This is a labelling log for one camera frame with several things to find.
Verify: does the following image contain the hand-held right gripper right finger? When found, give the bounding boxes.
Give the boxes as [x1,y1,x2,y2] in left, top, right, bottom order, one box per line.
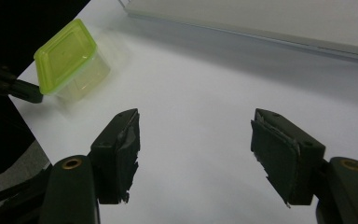
[250,107,326,207]

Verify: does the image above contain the green lidded plastic container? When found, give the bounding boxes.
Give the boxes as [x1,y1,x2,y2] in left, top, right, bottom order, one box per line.
[33,18,112,103]

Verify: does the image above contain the white wire rack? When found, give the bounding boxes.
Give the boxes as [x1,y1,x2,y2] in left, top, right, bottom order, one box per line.
[117,0,358,63]

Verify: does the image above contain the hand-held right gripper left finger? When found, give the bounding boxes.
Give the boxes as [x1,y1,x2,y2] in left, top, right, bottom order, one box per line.
[89,107,142,205]

